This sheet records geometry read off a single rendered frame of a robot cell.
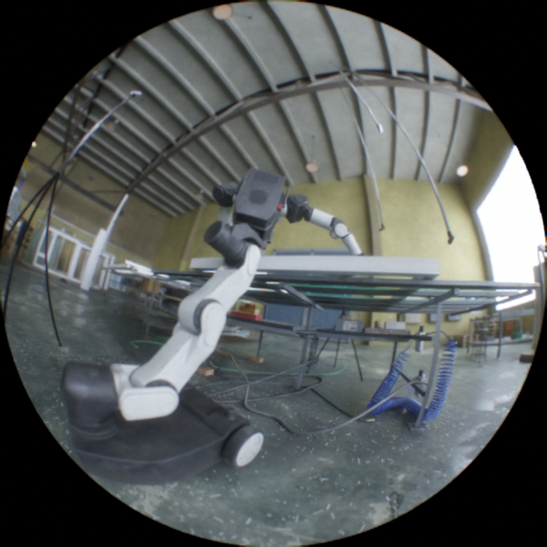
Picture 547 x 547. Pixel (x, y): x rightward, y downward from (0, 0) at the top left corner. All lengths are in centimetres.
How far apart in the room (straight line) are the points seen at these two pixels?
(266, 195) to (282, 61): 728
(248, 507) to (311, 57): 841
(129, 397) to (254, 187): 95
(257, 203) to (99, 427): 104
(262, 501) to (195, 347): 60
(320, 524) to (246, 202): 126
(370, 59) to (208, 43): 556
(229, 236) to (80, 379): 73
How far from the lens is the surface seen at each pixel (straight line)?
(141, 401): 60
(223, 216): 114
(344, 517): 75
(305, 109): 836
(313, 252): 812
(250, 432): 70
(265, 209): 84
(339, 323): 154
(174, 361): 64
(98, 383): 59
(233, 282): 74
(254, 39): 800
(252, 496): 74
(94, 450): 62
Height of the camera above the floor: 62
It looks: 14 degrees up
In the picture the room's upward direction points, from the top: 9 degrees clockwise
